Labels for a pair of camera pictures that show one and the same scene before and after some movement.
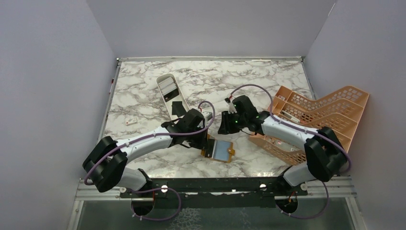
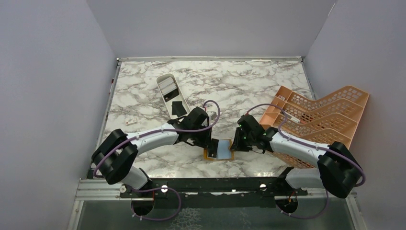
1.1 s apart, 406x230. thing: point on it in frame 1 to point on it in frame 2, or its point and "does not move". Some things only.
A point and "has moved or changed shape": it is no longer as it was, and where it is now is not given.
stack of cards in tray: x=168 y=88 does not move
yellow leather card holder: x=223 y=151 has moved or changed shape
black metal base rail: x=214 y=192 does not move
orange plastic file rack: x=342 y=111 does not move
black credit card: x=177 y=109 does not move
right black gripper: x=225 y=127 to x=237 y=145
